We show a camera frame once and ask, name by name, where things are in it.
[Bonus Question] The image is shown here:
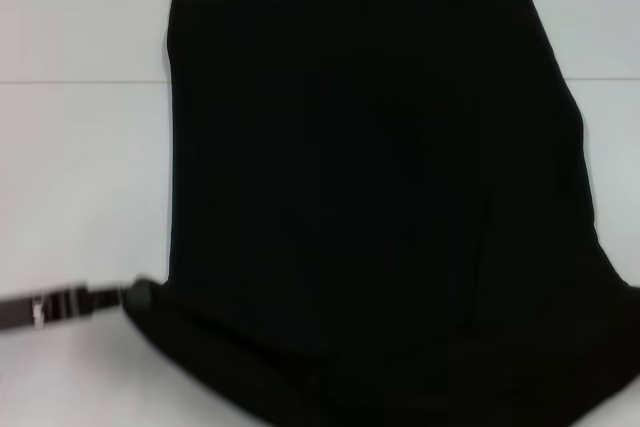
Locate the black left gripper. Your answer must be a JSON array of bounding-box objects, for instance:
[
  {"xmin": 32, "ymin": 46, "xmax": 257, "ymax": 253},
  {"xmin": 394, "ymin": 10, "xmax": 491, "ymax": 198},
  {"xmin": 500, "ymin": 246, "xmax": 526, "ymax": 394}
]
[{"xmin": 0, "ymin": 274, "xmax": 154, "ymax": 333}]

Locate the black shirt with FREE print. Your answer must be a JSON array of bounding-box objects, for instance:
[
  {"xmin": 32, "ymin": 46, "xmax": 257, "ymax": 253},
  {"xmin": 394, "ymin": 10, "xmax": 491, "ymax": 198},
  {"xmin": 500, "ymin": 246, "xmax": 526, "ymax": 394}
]
[{"xmin": 122, "ymin": 0, "xmax": 640, "ymax": 427}]

